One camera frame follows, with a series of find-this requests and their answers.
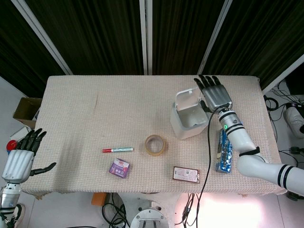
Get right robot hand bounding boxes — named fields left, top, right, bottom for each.
left=193, top=75, right=233, bottom=113

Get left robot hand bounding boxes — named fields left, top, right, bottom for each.
left=1, top=128, right=57, bottom=184

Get white plastic bin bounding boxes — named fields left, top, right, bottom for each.
left=170, top=86, right=210, bottom=140

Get robot base column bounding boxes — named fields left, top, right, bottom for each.
left=130, top=198, right=169, bottom=228

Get cardboard box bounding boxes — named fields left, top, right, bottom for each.
left=12, top=97, right=43, bottom=128

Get blue snack packet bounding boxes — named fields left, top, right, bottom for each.
left=215, top=121, right=244, bottom=173

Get roll of clear tape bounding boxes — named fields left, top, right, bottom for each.
left=144, top=134, right=166, bottom=156

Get white sneaker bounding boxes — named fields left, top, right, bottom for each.
left=283, top=106, right=304, bottom=138

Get brown snack packet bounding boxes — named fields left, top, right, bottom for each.
left=172, top=166, right=201, bottom=184

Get orange box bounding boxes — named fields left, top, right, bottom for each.
left=91, top=192, right=107, bottom=207

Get beige woven tablecloth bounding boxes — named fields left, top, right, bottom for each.
left=19, top=75, right=285, bottom=200

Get red capped marker pen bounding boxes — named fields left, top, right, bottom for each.
left=102, top=147, right=135, bottom=153

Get purple tissue packet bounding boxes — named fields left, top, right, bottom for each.
left=108, top=158, right=132, bottom=179

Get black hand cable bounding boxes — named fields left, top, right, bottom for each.
left=174, top=106, right=224, bottom=226

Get white partition frame post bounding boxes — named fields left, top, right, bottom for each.
left=10, top=0, right=73, bottom=75
left=261, top=54, right=304, bottom=95
left=138, top=0, right=153, bottom=76
left=197, top=0, right=236, bottom=75

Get black floor cables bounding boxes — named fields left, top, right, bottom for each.
left=263, top=80, right=304, bottom=167
left=101, top=192, right=131, bottom=228

